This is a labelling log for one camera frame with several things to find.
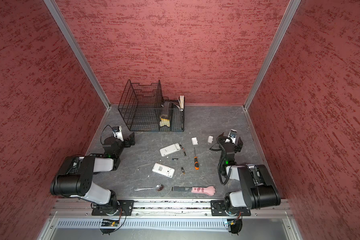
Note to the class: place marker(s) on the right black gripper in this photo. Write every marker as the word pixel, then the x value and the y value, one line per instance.
pixel 238 147

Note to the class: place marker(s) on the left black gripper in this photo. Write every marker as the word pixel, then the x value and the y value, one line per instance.
pixel 128 144

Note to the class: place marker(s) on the white battery cover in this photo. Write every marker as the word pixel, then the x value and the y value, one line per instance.
pixel 210 139
pixel 194 141

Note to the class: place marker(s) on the grey white remote control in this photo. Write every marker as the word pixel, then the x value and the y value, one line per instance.
pixel 170 149

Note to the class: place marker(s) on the orange black screwdriver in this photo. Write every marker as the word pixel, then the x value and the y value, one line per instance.
pixel 196 163

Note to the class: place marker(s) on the white air conditioner remote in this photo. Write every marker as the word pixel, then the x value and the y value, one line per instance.
pixel 163 170

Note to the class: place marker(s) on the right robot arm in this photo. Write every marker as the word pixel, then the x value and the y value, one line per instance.
pixel 258 189

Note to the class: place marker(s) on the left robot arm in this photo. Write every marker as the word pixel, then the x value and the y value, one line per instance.
pixel 75 176

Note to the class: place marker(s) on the yellow black brush in basket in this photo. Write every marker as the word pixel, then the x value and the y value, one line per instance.
pixel 165 115

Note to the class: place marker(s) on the pink cat paw spatula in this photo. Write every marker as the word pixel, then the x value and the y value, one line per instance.
pixel 210 191

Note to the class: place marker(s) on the metal spoon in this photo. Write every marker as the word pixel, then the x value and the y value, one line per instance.
pixel 157 188

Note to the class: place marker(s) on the wooden sticks in basket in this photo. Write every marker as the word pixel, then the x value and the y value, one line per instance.
pixel 181 102

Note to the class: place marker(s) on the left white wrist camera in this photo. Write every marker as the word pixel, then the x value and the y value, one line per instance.
pixel 117 133

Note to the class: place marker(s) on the black wire basket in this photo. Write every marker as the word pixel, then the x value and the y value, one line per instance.
pixel 141 106

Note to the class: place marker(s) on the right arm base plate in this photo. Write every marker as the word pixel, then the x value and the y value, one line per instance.
pixel 223 208

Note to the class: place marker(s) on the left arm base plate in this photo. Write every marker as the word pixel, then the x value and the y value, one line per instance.
pixel 121 207

